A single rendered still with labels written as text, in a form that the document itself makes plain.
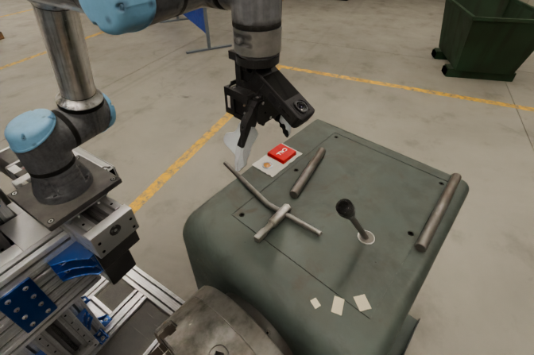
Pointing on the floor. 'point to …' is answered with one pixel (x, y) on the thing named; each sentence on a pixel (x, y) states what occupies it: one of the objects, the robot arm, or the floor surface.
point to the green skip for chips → (485, 36)
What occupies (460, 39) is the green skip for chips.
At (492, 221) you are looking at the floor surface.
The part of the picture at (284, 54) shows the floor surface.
